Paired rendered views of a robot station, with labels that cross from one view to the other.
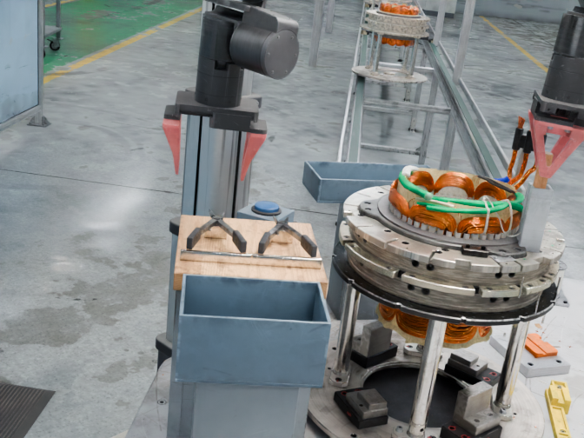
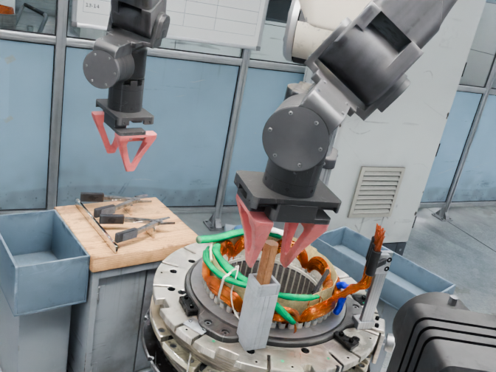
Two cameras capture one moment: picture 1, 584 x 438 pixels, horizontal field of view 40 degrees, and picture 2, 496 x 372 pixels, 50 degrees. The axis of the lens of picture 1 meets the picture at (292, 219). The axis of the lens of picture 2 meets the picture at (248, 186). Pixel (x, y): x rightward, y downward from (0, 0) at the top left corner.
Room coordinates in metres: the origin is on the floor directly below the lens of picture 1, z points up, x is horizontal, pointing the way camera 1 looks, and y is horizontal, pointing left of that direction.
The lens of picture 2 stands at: (0.70, -0.76, 1.50)
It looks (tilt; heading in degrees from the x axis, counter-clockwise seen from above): 21 degrees down; 58
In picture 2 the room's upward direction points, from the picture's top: 11 degrees clockwise
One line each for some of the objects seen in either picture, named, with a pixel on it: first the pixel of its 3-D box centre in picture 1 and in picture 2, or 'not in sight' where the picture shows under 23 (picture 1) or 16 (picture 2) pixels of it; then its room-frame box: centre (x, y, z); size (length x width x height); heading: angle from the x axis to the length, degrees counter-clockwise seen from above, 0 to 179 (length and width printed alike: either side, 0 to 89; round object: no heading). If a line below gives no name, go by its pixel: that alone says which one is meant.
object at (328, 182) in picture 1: (366, 242); (362, 322); (1.40, -0.14, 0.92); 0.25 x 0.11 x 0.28; 106
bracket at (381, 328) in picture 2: not in sight; (374, 339); (1.21, -0.34, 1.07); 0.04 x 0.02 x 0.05; 47
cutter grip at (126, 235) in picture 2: (308, 245); (126, 235); (0.96, -0.03, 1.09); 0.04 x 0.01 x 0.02; 22
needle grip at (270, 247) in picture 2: (541, 174); (266, 266); (1.02, -0.32, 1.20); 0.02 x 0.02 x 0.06
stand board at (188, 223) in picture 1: (248, 254); (128, 229); (0.99, 0.05, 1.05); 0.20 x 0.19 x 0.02; 7
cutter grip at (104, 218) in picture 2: (263, 242); (111, 218); (0.95, 0.03, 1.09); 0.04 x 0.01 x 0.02; 172
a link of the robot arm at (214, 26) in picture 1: (228, 37); (127, 61); (0.97, 0.10, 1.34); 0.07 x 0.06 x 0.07; 49
